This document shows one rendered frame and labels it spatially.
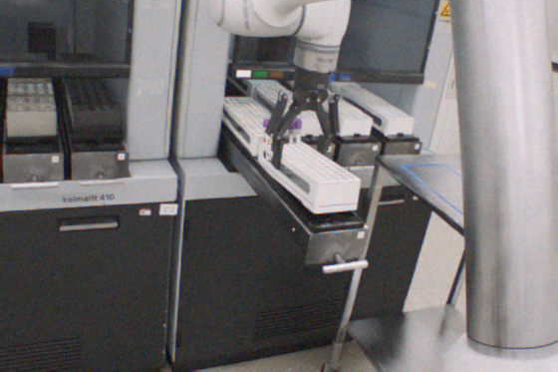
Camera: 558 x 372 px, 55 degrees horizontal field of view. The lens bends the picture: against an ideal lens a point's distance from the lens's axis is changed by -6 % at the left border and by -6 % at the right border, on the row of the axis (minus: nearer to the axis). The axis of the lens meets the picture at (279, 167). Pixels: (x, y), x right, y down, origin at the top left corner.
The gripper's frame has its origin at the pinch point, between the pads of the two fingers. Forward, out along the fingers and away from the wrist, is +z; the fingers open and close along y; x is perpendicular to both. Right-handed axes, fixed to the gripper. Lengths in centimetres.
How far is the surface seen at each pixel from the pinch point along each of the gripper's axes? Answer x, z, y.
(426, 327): -2, 59, 54
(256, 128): 19.2, 0.6, -2.5
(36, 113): 28, -1, -54
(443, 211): -20.8, 4.9, 26.8
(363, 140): 21.2, 5.4, 31.2
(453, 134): 140, 54, 182
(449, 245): 74, 87, 136
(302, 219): -15.9, 6.3, -5.7
